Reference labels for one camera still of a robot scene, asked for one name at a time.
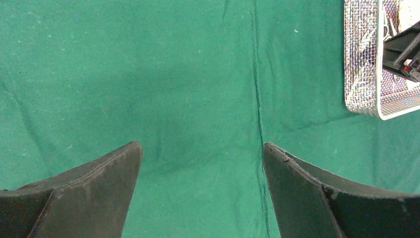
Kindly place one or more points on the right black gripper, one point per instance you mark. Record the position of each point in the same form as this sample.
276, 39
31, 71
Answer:
401, 54

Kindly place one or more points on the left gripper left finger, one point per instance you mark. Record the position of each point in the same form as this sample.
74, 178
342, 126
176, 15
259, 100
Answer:
88, 201

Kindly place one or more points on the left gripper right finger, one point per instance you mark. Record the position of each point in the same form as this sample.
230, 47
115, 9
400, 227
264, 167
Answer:
310, 202

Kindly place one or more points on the metal wire mesh tray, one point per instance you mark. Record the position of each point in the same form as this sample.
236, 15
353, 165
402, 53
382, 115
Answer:
369, 89

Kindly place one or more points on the dark green surgical cloth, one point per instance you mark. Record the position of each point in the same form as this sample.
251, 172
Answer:
202, 85

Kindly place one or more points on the clear gauze packet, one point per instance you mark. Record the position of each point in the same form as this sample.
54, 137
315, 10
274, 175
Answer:
408, 14

